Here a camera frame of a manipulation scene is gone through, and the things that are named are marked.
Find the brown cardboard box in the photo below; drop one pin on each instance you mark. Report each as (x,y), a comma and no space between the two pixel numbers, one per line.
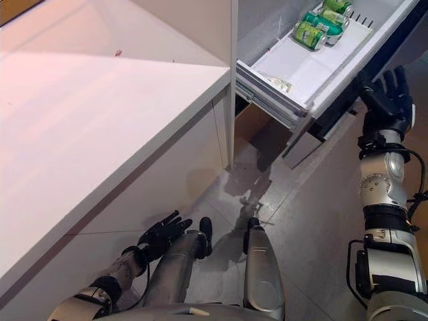
(254,127)

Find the light green drink can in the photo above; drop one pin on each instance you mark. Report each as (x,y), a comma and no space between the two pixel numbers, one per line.
(307,33)
(331,16)
(336,6)

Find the white fridge drawer steel front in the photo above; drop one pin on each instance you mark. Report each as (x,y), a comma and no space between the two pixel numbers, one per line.
(294,63)

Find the grey robot torso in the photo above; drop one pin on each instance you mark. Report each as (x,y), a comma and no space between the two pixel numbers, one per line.
(200,314)

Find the clear tea bottle white cap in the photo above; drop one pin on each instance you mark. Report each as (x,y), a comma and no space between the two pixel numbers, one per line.
(282,83)

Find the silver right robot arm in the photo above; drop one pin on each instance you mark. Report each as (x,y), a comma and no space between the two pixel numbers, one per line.
(381,187)

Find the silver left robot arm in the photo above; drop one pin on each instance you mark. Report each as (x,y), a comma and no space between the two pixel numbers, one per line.
(120,267)

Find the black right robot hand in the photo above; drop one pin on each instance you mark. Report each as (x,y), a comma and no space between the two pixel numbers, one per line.
(391,103)

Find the backlit orange panel black frame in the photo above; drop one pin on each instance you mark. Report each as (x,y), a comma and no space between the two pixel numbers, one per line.
(13,6)

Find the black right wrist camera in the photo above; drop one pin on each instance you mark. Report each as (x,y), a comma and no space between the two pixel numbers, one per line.
(369,142)

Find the stainless steel fridge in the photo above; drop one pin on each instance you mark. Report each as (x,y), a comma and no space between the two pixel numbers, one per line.
(261,26)

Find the tall white cabinet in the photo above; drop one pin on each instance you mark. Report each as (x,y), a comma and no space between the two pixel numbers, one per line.
(187,26)

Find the dark green drink can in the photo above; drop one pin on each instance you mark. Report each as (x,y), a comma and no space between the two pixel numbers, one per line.
(312,18)

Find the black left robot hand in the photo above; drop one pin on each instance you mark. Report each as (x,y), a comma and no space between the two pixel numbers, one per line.
(160,237)

